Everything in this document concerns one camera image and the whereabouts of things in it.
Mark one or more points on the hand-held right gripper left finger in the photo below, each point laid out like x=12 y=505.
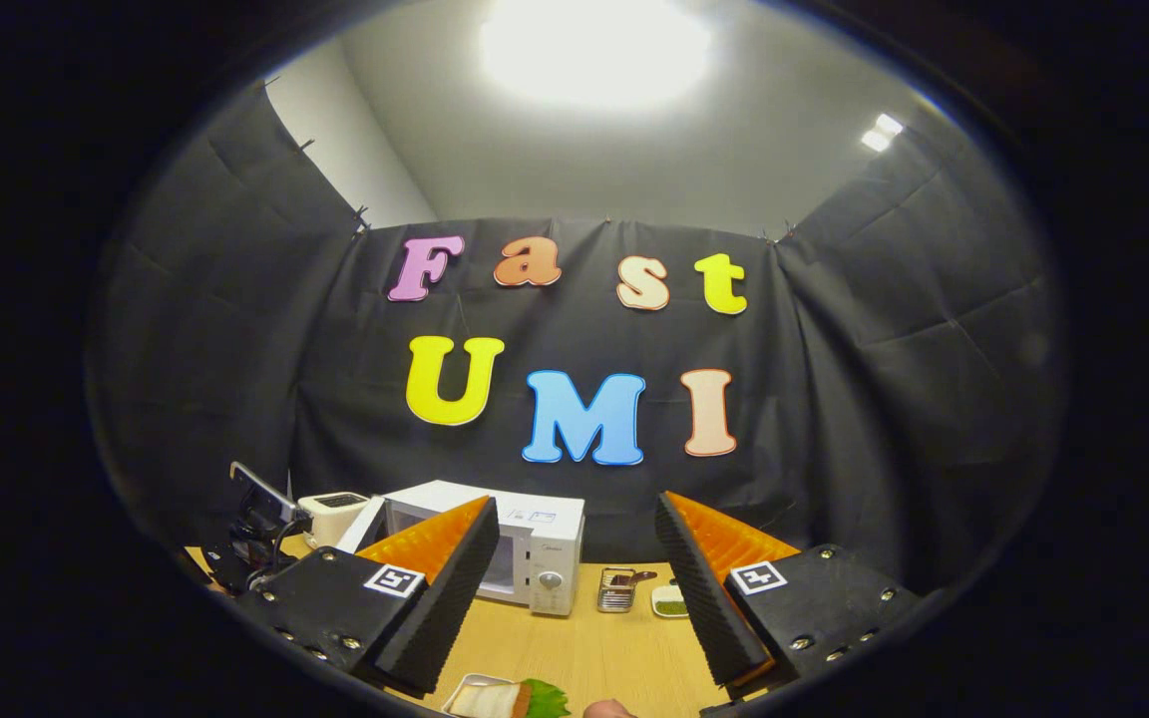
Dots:
x=440 y=618

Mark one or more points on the white toaster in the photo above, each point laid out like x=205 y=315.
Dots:
x=330 y=519

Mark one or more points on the long ceiling light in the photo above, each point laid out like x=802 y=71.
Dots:
x=594 y=50

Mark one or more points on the small ceiling light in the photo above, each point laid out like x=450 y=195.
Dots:
x=881 y=132

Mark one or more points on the black backdrop cloth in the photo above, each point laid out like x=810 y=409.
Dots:
x=884 y=399

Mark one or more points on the sandwich with lettuce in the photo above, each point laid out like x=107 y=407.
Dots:
x=495 y=701

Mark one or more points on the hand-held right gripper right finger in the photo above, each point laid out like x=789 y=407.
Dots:
x=704 y=608

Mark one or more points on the white divided seasoning dish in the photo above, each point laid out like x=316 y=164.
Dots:
x=669 y=603

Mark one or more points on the white plate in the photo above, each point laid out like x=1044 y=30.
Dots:
x=457 y=696

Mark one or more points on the white microwave oven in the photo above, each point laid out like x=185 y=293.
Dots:
x=550 y=558

